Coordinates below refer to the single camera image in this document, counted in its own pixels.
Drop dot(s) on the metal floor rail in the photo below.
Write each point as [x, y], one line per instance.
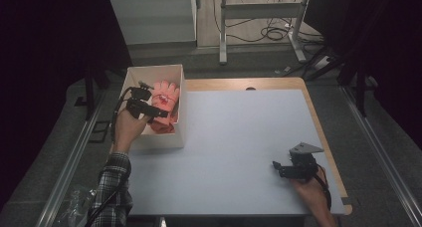
[381, 154]
[71, 167]

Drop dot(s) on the white power strip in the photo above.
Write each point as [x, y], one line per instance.
[321, 62]

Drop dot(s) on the grey metal desk frame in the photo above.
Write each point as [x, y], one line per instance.
[262, 10]

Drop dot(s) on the light grey table mat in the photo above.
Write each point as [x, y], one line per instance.
[232, 154]

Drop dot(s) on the pink glove with red label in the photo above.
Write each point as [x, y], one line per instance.
[164, 99]

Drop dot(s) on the person's left hand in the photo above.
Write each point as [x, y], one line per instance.
[127, 130]

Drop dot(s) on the black floor plate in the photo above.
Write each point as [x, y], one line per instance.
[99, 131]

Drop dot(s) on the pink glove with grey palm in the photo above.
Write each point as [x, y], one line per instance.
[163, 127]

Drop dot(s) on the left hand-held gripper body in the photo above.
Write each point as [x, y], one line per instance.
[139, 102]

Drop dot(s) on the white cabinet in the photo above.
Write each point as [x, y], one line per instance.
[156, 18]

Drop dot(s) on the clear plastic bag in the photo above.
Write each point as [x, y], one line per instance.
[74, 207]

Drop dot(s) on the person's right hand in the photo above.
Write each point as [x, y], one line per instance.
[310, 190]

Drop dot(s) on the white box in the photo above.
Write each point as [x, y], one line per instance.
[156, 139]

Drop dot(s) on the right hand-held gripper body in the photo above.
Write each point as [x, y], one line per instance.
[302, 167]

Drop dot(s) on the black metal stand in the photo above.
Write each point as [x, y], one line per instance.
[360, 87]
[89, 91]

